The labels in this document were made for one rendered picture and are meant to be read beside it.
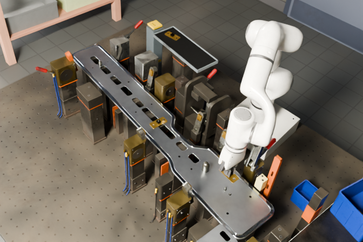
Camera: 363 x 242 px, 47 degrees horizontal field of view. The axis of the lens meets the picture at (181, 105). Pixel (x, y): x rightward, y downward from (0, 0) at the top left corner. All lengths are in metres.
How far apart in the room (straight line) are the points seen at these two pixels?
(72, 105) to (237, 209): 1.15
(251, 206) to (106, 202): 0.72
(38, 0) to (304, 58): 2.66
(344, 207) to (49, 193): 1.33
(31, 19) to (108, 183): 2.19
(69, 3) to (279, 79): 2.57
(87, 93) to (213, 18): 2.71
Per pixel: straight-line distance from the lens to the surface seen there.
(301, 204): 2.15
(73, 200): 2.10
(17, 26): 3.94
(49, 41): 4.26
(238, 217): 1.71
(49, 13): 4.03
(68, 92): 2.35
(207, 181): 1.79
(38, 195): 2.16
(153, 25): 2.32
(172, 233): 1.82
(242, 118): 1.41
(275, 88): 2.04
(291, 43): 1.66
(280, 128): 2.35
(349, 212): 1.72
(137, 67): 2.20
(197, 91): 1.89
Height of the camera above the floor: 2.45
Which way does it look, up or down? 45 degrees down
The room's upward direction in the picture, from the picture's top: 5 degrees clockwise
